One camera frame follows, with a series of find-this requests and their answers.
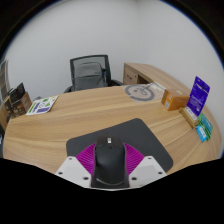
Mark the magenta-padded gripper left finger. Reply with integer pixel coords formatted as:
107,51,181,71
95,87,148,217
54,142,98,189

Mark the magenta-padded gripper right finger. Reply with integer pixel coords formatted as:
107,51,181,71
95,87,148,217
123,142,168,189

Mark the black computer mouse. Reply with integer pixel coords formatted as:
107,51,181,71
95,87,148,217
90,135,130,190

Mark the dark grey mouse pad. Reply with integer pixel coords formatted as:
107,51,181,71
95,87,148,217
65,117,174,174

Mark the blue packet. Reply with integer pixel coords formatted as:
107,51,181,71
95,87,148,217
195,123,208,144

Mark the tan small box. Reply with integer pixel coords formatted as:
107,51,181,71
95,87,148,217
179,107,201,129

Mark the white green purple leaflet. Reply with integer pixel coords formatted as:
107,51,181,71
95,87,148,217
25,95,60,116

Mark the orange-brown small box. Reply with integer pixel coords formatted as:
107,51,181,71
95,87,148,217
160,88,191,112

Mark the green packet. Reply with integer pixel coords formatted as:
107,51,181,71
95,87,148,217
197,113,214,141

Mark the large brown cardboard box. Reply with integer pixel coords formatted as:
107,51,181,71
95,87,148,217
7,82,33,118

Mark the purple card package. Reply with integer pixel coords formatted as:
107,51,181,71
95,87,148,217
186,76,211,117

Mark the black mesh office chair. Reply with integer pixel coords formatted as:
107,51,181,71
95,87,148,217
63,54,124,94

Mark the wooden side desk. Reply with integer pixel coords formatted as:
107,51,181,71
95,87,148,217
122,62,198,98

